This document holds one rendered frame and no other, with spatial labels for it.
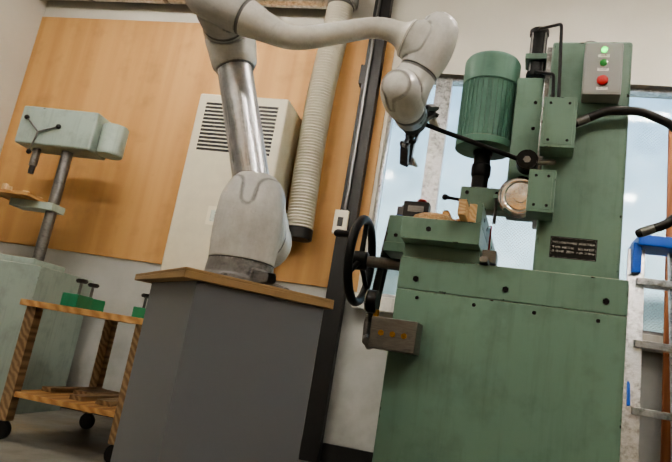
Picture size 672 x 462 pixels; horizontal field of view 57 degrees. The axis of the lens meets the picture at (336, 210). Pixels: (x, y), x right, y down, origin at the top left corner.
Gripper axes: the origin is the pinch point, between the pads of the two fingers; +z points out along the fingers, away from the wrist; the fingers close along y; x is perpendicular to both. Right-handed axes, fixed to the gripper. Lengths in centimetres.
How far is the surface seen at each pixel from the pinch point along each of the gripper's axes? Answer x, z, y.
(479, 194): -20.0, 10.3, -4.8
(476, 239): -29.4, -13.1, -21.5
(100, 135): 194, 91, -41
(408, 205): -2.1, 10.0, -17.1
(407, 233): -12.3, -13.0, -28.0
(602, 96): -40, -2, 32
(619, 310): -67, -9, -21
